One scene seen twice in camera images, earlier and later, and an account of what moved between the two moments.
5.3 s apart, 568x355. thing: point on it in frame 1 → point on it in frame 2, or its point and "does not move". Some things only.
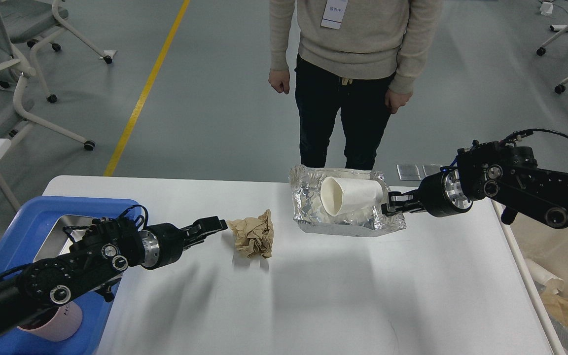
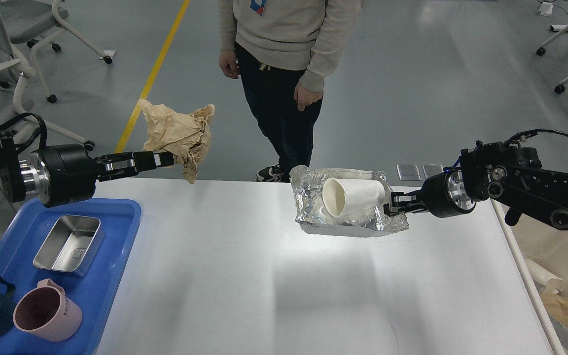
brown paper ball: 254,236 → 187,136
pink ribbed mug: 63,325 does not move
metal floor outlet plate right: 430,168 does not move
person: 354,59 → 282,51
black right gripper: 443,195 does not move
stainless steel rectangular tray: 58,242 does not move
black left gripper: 164,245 → 65,173
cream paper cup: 339,195 does not move
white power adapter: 546,8 does not move
